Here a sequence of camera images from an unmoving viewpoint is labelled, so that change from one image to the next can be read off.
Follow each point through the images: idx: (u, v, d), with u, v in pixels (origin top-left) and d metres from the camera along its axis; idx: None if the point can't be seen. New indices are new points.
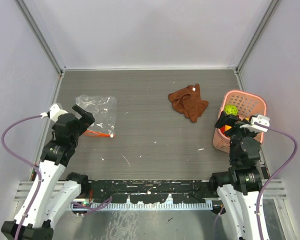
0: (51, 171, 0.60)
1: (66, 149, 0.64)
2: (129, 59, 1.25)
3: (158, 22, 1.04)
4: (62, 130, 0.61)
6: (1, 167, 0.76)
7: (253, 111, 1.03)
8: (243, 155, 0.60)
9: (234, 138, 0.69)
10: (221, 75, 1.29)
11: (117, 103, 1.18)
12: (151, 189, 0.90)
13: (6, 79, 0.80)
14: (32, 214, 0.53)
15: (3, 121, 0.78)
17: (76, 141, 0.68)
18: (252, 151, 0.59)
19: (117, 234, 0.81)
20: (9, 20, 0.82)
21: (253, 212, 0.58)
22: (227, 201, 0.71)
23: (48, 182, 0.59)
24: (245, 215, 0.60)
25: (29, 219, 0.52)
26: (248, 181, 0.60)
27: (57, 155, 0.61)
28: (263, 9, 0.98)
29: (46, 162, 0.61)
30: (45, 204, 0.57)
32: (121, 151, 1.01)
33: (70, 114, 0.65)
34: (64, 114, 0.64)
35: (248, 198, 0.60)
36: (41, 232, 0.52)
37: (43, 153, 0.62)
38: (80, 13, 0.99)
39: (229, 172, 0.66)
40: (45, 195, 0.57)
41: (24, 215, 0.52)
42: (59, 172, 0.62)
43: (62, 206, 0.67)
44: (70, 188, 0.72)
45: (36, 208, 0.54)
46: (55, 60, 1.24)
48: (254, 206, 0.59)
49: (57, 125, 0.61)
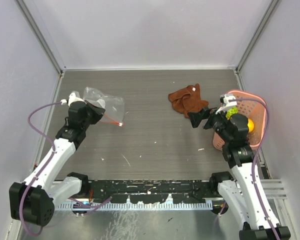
0: (65, 145, 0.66)
1: (78, 133, 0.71)
2: (128, 59, 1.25)
3: (158, 22, 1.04)
4: (75, 116, 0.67)
6: (1, 166, 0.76)
7: (253, 111, 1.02)
8: (234, 129, 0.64)
9: (218, 124, 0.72)
10: (221, 75, 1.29)
11: (121, 111, 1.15)
12: (151, 189, 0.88)
13: (7, 79, 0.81)
14: (42, 178, 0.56)
15: (3, 120, 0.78)
17: (86, 127, 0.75)
18: (240, 124, 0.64)
19: (117, 234, 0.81)
20: (9, 20, 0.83)
21: (250, 182, 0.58)
22: (228, 193, 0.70)
23: (61, 154, 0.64)
24: (244, 188, 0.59)
25: (39, 182, 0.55)
26: (241, 153, 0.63)
27: (70, 136, 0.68)
28: (263, 9, 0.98)
29: (61, 139, 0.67)
30: (53, 174, 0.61)
32: (121, 151, 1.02)
33: (82, 102, 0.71)
34: (75, 102, 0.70)
35: (243, 168, 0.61)
36: (47, 201, 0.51)
37: (58, 134, 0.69)
38: (80, 13, 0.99)
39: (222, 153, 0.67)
40: (56, 165, 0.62)
41: (35, 177, 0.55)
42: (71, 151, 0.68)
43: (64, 198, 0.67)
44: (72, 181, 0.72)
45: (47, 173, 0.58)
46: (55, 60, 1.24)
48: (250, 177, 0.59)
49: (70, 112, 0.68)
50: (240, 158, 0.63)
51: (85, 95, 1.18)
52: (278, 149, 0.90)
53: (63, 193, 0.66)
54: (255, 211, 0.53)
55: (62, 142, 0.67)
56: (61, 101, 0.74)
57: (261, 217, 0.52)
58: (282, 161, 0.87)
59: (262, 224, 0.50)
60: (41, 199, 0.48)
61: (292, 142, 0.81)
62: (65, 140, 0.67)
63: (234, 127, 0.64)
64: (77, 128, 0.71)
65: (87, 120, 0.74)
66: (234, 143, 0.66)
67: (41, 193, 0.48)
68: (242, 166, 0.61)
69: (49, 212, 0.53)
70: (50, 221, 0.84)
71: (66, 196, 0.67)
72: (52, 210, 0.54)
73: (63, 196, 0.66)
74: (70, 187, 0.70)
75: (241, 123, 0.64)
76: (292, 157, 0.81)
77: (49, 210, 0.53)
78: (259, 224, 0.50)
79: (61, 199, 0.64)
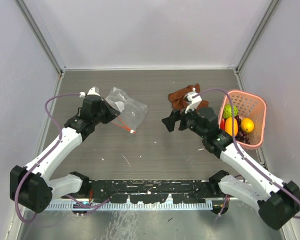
0: (71, 136, 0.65)
1: (87, 125, 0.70)
2: (129, 58, 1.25)
3: (158, 22, 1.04)
4: (88, 107, 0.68)
6: (1, 166, 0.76)
7: (253, 111, 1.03)
8: (205, 121, 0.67)
9: (190, 122, 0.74)
10: (221, 75, 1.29)
11: (139, 118, 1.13)
12: (151, 189, 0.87)
13: (7, 79, 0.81)
14: (43, 165, 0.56)
15: (3, 120, 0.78)
17: (96, 122, 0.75)
18: (208, 115, 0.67)
19: (117, 234, 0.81)
20: (9, 19, 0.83)
21: (241, 159, 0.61)
22: (231, 186, 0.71)
23: (66, 143, 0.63)
24: (239, 168, 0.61)
25: (40, 169, 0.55)
26: (221, 140, 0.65)
27: (79, 126, 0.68)
28: (263, 9, 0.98)
29: (69, 129, 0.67)
30: (55, 164, 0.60)
32: (121, 151, 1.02)
33: (98, 95, 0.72)
34: (91, 94, 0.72)
35: (228, 151, 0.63)
36: (45, 189, 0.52)
37: (67, 122, 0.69)
38: (80, 13, 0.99)
39: (205, 146, 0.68)
40: (59, 154, 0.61)
41: (36, 164, 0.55)
42: (77, 142, 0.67)
43: (62, 192, 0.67)
44: (73, 178, 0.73)
45: (48, 161, 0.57)
46: (55, 60, 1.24)
48: (238, 154, 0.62)
49: (84, 102, 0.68)
50: (222, 143, 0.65)
51: (110, 94, 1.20)
52: (278, 149, 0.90)
53: (63, 187, 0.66)
54: (259, 181, 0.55)
55: (70, 132, 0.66)
56: (81, 93, 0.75)
57: (267, 184, 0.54)
58: (282, 161, 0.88)
59: (272, 190, 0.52)
60: (39, 186, 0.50)
61: (292, 142, 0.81)
62: (72, 130, 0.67)
63: (205, 119, 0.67)
64: (87, 120, 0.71)
65: (99, 114, 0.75)
66: (211, 134, 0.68)
67: (40, 182, 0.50)
68: (226, 149, 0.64)
69: (45, 200, 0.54)
70: (50, 221, 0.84)
71: (65, 191, 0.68)
72: (49, 198, 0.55)
73: (61, 191, 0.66)
74: (70, 184, 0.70)
75: (209, 113, 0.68)
76: (292, 157, 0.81)
77: (46, 198, 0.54)
78: (268, 190, 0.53)
79: (59, 192, 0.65)
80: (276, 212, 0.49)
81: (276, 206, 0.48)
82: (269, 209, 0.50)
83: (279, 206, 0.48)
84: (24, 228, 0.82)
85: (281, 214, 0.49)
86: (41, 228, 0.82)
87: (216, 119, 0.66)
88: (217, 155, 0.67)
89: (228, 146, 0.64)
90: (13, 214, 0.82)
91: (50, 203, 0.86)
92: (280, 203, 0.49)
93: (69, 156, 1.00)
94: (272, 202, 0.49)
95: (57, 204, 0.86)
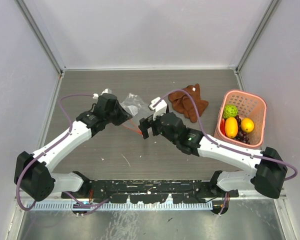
0: (81, 130, 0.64)
1: (98, 122, 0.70)
2: (129, 59, 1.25)
3: (158, 22, 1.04)
4: (104, 103, 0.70)
6: (1, 166, 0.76)
7: (253, 111, 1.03)
8: (171, 127, 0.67)
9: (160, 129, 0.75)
10: (221, 75, 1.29)
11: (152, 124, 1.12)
12: (150, 189, 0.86)
13: (7, 79, 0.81)
14: (49, 155, 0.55)
15: (3, 120, 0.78)
17: (106, 121, 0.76)
18: (172, 121, 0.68)
19: (117, 234, 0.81)
20: (10, 20, 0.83)
21: (217, 148, 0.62)
22: (228, 180, 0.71)
23: (75, 136, 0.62)
24: (219, 156, 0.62)
25: (46, 158, 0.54)
26: (193, 138, 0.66)
27: (91, 121, 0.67)
28: (263, 9, 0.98)
29: (80, 123, 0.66)
30: (61, 155, 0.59)
32: (121, 151, 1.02)
33: (113, 95, 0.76)
34: (108, 93, 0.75)
35: (202, 145, 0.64)
36: (47, 179, 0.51)
37: (79, 116, 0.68)
38: (81, 13, 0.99)
39: (182, 151, 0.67)
40: (67, 146, 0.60)
41: (43, 153, 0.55)
42: (86, 136, 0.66)
43: (63, 188, 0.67)
44: (75, 177, 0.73)
45: (55, 152, 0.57)
46: (55, 60, 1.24)
48: (213, 144, 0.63)
49: (101, 99, 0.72)
50: (195, 141, 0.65)
51: (126, 100, 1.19)
52: (278, 149, 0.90)
53: (64, 183, 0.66)
54: (242, 160, 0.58)
55: (81, 126, 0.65)
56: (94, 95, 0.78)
57: (248, 159, 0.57)
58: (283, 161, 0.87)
59: (256, 163, 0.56)
60: (42, 175, 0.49)
61: (292, 142, 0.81)
62: (84, 124, 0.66)
63: (170, 125, 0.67)
64: (99, 117, 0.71)
65: (112, 114, 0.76)
66: (181, 137, 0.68)
67: (43, 171, 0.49)
68: (201, 145, 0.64)
69: (47, 190, 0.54)
70: (50, 221, 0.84)
71: (65, 186, 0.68)
72: (50, 188, 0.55)
73: (62, 186, 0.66)
74: (72, 181, 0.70)
75: (172, 119, 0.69)
76: (292, 158, 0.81)
77: (47, 188, 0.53)
78: (253, 165, 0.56)
79: (60, 186, 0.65)
80: (268, 182, 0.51)
81: (265, 176, 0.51)
82: (262, 183, 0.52)
83: (268, 175, 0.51)
84: (24, 227, 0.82)
85: (273, 182, 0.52)
86: (41, 229, 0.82)
87: (180, 121, 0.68)
88: (196, 154, 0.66)
89: (201, 141, 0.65)
90: (13, 214, 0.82)
91: (50, 203, 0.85)
92: (267, 172, 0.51)
93: (69, 156, 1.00)
94: (261, 174, 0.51)
95: (56, 204, 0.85)
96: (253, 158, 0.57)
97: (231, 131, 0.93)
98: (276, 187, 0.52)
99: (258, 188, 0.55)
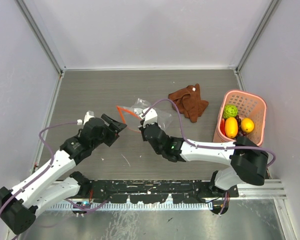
0: (64, 162, 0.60)
1: (84, 150, 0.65)
2: (129, 59, 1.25)
3: (158, 22, 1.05)
4: (88, 131, 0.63)
6: (1, 166, 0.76)
7: (253, 111, 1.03)
8: (155, 139, 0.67)
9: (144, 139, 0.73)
10: (221, 75, 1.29)
11: None
12: (151, 189, 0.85)
13: (7, 79, 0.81)
14: (28, 192, 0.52)
15: (3, 120, 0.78)
17: (94, 144, 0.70)
18: (154, 133, 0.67)
19: (117, 234, 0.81)
20: (9, 20, 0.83)
21: (195, 148, 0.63)
22: (222, 178, 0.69)
23: (56, 170, 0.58)
24: (199, 155, 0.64)
25: (23, 195, 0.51)
26: (176, 146, 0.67)
27: (74, 151, 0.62)
28: (263, 9, 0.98)
29: (63, 153, 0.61)
30: (42, 189, 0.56)
32: (121, 151, 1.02)
33: (101, 118, 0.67)
34: (95, 117, 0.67)
35: (184, 150, 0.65)
36: (26, 215, 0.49)
37: (63, 143, 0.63)
38: (81, 13, 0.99)
39: (168, 159, 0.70)
40: (48, 180, 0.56)
41: (21, 189, 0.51)
42: (69, 167, 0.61)
43: (52, 204, 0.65)
44: (70, 185, 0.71)
45: (34, 187, 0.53)
46: (55, 60, 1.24)
48: (192, 147, 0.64)
49: (87, 125, 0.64)
50: (178, 148, 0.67)
51: (134, 105, 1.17)
52: (278, 149, 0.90)
53: (54, 199, 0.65)
54: (217, 154, 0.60)
55: (63, 157, 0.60)
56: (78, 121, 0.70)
57: (223, 152, 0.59)
58: (282, 161, 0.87)
59: (229, 154, 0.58)
60: (19, 214, 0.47)
61: (292, 142, 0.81)
62: (67, 154, 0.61)
63: (154, 138, 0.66)
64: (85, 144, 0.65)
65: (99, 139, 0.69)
66: (165, 146, 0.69)
67: (21, 209, 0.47)
68: (182, 149, 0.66)
69: (27, 223, 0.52)
70: (50, 221, 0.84)
71: (56, 201, 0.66)
72: (32, 220, 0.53)
73: (51, 204, 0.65)
74: (65, 193, 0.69)
75: (153, 131, 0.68)
76: (292, 158, 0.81)
77: (27, 222, 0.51)
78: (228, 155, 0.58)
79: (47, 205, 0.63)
80: (246, 170, 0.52)
81: (240, 165, 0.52)
82: (242, 172, 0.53)
83: (243, 164, 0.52)
84: None
85: (252, 168, 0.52)
86: (41, 229, 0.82)
87: (163, 132, 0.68)
88: (182, 159, 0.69)
89: (183, 146, 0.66)
90: None
91: None
92: (242, 161, 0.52)
93: None
94: (236, 165, 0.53)
95: (56, 204, 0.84)
96: (227, 150, 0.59)
97: (231, 131, 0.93)
98: (257, 173, 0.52)
99: (244, 179, 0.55)
